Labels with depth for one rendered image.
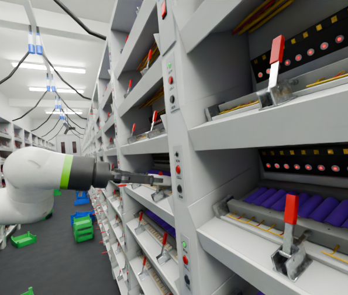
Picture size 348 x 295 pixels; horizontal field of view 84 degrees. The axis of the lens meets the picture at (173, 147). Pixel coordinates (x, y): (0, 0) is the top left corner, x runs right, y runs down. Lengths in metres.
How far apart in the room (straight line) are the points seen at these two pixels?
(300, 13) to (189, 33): 0.22
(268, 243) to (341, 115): 0.21
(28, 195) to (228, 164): 0.48
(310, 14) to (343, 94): 0.30
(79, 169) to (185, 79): 0.34
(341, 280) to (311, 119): 0.17
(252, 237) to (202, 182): 0.13
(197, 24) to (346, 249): 0.39
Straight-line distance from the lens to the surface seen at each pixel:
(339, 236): 0.32
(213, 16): 0.38
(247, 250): 0.34
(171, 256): 0.71
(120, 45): 1.21
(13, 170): 0.55
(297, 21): 0.51
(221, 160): 0.44
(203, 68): 0.45
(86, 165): 0.55
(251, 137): 0.28
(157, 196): 0.63
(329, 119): 0.23
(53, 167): 0.55
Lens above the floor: 1.05
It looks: 1 degrees up
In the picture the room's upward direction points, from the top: 5 degrees counter-clockwise
